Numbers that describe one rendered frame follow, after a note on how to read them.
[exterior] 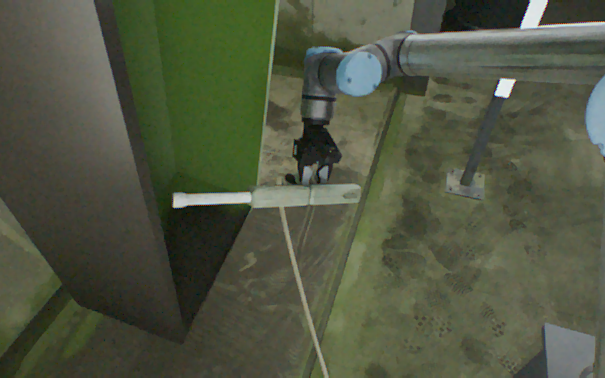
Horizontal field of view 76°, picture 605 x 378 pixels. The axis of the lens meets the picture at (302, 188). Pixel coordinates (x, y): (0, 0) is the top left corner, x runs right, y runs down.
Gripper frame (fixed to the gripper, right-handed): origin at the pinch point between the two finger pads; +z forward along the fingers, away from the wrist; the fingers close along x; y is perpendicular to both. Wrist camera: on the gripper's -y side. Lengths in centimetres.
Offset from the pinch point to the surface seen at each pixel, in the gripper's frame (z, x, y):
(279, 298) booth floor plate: 63, -18, 50
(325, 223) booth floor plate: 39, -50, 71
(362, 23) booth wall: -70, -104, 141
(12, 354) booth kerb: 84, 83, 73
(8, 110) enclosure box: -20, 61, -19
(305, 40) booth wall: -58, -81, 176
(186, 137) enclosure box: -5, 22, 56
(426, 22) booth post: -72, -131, 111
